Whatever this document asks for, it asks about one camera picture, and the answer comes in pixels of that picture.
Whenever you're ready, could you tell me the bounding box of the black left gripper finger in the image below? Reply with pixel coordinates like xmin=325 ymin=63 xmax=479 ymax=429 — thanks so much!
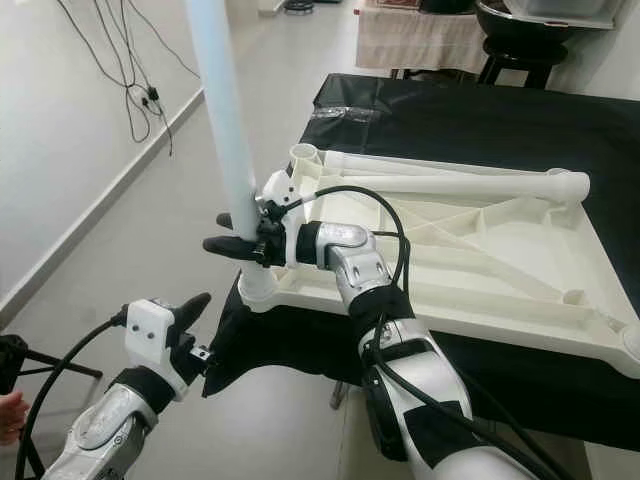
xmin=175 ymin=292 xmax=213 ymax=327
xmin=208 ymin=310 xmax=239 ymax=363

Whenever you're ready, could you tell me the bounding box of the person in light blue shirt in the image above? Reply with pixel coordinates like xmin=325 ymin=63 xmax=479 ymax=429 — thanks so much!
xmin=0 ymin=392 xmax=30 ymax=447

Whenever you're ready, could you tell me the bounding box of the white plastic children table top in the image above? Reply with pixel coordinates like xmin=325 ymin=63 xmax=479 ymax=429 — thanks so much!
xmin=236 ymin=143 xmax=640 ymax=379

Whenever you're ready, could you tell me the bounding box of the black tablecloth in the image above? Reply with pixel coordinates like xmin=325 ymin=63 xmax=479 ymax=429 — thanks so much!
xmin=203 ymin=73 xmax=640 ymax=453

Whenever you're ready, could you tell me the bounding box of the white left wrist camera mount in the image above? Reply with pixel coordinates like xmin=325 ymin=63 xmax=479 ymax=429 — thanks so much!
xmin=125 ymin=298 xmax=191 ymax=401

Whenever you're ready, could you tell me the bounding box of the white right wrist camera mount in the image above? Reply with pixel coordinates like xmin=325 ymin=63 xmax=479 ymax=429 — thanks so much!
xmin=258 ymin=170 xmax=307 ymax=267

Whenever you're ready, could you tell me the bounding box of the beige lace covered bench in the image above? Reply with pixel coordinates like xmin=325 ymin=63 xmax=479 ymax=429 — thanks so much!
xmin=355 ymin=5 xmax=491 ymax=74

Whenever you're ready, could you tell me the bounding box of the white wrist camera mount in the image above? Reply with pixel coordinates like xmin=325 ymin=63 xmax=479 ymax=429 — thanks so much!
xmin=258 ymin=170 xmax=307 ymax=267
xmin=125 ymin=298 xmax=191 ymax=401

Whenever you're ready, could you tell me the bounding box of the clear plastic bag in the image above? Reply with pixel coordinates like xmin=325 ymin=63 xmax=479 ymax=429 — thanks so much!
xmin=315 ymin=104 xmax=381 ymax=124

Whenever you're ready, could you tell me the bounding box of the thin black power cable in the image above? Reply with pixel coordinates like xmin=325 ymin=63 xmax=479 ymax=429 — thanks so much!
xmin=55 ymin=0 xmax=203 ymax=157

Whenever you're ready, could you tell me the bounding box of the black round stool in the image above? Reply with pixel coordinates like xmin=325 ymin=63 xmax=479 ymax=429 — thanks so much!
xmin=473 ymin=0 xmax=577 ymax=89

